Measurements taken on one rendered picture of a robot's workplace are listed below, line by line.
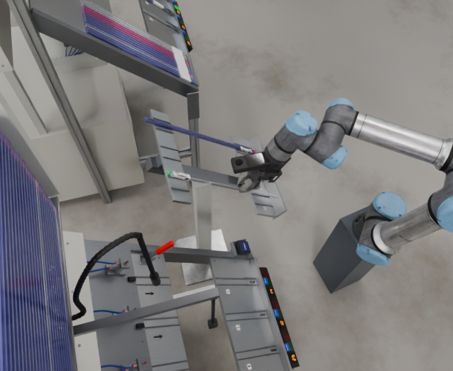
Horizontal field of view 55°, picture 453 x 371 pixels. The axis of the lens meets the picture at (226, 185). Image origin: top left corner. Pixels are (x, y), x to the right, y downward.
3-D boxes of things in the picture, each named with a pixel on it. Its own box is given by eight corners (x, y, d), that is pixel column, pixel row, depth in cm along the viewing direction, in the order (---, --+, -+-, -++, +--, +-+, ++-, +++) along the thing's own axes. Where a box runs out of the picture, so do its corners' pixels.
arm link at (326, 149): (355, 135, 124) (324, 115, 122) (344, 166, 119) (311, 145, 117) (339, 146, 131) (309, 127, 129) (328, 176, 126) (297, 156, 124)
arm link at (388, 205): (398, 211, 167) (412, 195, 155) (390, 241, 161) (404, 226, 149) (367, 199, 169) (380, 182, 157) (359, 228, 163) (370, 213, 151)
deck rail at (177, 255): (239, 260, 153) (252, 252, 149) (241, 266, 152) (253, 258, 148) (38, 248, 102) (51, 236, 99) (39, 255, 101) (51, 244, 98)
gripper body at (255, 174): (272, 184, 138) (294, 163, 130) (250, 184, 134) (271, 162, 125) (265, 165, 142) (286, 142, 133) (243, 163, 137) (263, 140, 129)
